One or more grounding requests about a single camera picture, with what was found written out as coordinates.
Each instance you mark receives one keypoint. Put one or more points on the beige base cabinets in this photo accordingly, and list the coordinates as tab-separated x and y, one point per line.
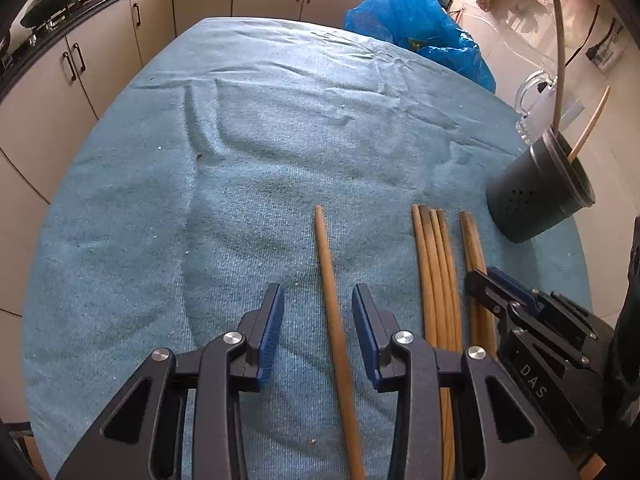
115	35

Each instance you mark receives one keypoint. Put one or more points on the clear glass pitcher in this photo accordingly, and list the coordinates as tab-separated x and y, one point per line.
537	105

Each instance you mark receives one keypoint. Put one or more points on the teal table cloth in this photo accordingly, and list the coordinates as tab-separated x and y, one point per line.
250	160

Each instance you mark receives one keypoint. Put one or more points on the dark grey chopstick holder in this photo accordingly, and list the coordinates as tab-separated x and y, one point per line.
535	195

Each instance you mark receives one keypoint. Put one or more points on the white power strip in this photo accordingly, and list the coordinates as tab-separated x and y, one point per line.
606	47

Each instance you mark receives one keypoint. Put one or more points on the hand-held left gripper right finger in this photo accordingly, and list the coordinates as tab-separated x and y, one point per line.
362	320

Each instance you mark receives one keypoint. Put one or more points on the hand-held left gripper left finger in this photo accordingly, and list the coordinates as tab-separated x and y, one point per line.
272	320

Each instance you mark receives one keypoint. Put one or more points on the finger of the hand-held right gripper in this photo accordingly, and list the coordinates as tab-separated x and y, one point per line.
487	290
520	287

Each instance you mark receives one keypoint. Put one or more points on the gas stove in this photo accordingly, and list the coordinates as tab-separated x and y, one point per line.
50	22

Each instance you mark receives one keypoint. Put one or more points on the blue plastic bag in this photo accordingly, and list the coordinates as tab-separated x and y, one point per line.
415	15

